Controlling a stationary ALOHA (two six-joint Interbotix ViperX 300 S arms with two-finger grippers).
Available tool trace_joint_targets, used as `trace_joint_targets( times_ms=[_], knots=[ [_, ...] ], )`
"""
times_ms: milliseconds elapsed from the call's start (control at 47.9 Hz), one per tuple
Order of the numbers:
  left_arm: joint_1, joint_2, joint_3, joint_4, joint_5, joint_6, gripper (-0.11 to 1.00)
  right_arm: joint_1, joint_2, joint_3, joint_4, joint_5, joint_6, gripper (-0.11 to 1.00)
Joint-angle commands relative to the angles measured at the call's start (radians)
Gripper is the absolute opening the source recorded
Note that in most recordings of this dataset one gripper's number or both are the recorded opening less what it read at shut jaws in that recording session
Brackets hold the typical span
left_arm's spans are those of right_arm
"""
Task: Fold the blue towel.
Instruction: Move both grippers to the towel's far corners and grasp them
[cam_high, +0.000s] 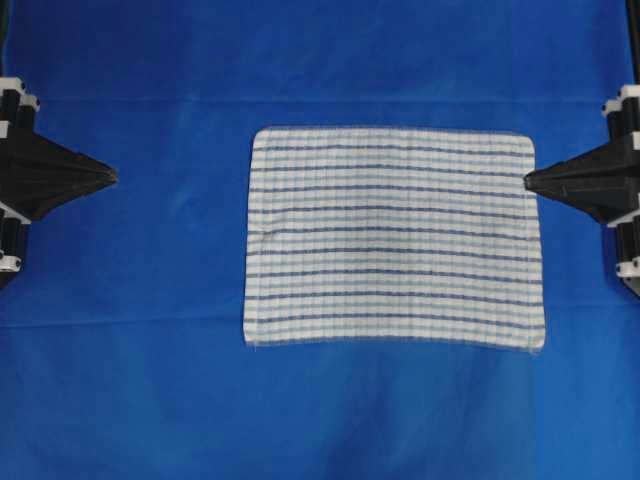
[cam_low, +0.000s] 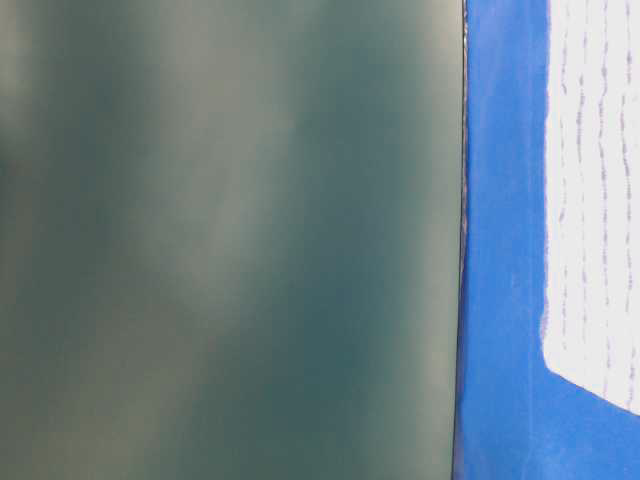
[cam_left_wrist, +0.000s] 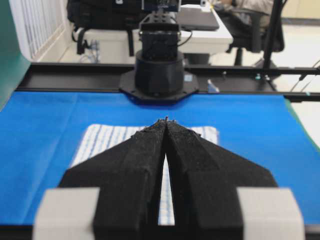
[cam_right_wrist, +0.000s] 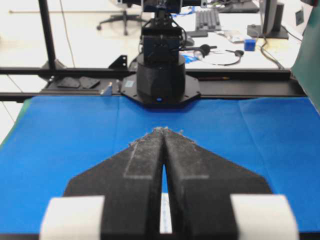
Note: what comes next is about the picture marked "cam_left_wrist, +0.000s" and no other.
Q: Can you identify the black office chair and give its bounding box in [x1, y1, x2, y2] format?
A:
[219, 7, 286, 66]

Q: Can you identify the black backpack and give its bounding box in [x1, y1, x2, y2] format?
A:
[66, 0, 149, 57]

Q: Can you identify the white radiator panel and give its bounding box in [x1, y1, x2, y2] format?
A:
[9, 0, 71, 62]

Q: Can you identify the black tripod pole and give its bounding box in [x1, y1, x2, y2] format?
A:
[255, 0, 283, 69]

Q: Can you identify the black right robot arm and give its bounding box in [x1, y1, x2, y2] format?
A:
[121, 0, 305, 240]

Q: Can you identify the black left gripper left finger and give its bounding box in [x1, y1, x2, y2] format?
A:
[32, 119, 168, 240]

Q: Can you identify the black table edge rail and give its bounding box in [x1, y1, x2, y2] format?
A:
[17, 63, 320, 103]

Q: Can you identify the white desk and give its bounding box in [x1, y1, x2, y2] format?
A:
[84, 4, 234, 58]

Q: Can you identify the seated person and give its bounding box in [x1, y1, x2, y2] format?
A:
[219, 0, 274, 25]

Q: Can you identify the blue striped white towel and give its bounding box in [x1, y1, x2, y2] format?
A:
[70, 124, 220, 227]

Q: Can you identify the blue table cloth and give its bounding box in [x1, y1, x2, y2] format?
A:
[0, 91, 320, 225]

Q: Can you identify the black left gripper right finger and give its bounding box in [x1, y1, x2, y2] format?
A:
[164, 119, 305, 240]

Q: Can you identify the green board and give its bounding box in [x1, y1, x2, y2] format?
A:
[0, 0, 31, 109]

